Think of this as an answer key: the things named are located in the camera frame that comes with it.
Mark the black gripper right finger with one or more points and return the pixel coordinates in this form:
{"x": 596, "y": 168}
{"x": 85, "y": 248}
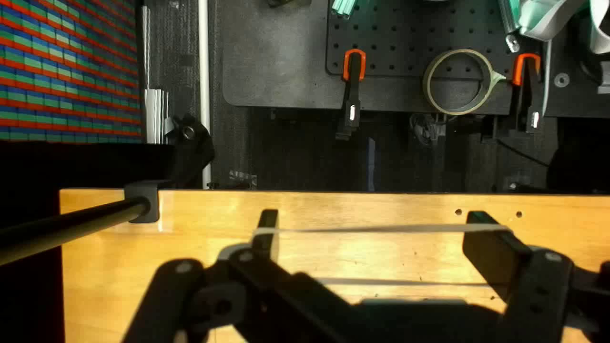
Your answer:
{"x": 541, "y": 292}

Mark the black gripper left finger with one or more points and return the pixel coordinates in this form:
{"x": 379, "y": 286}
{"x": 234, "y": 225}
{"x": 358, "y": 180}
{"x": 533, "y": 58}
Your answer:
{"x": 255, "y": 298}

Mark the orange black spring clamp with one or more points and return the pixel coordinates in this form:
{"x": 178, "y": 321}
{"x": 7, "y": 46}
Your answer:
{"x": 352, "y": 101}
{"x": 527, "y": 96}

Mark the black pegboard plate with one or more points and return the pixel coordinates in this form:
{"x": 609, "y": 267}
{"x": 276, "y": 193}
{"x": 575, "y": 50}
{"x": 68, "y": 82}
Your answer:
{"x": 274, "y": 58}

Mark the teal white ribbon bundle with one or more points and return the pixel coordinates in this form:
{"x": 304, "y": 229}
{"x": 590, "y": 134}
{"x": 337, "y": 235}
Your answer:
{"x": 541, "y": 19}

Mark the colourful striped panel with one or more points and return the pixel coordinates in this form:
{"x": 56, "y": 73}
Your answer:
{"x": 64, "y": 63}

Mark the teal ribbon piece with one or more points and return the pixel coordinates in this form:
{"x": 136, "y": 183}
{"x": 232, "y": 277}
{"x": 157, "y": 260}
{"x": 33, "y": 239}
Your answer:
{"x": 344, "y": 6}

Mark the black bracket with bolt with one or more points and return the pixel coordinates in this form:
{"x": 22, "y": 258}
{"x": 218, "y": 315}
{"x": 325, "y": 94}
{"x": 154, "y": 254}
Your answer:
{"x": 192, "y": 149}

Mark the black camera stand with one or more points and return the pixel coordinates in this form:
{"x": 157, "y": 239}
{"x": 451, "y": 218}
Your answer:
{"x": 64, "y": 229}

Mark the aluminium extrusion rail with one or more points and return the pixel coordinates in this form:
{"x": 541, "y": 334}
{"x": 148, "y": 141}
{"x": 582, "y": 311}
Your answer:
{"x": 157, "y": 117}

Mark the white frame strip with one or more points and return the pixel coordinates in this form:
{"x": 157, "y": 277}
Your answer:
{"x": 205, "y": 77}

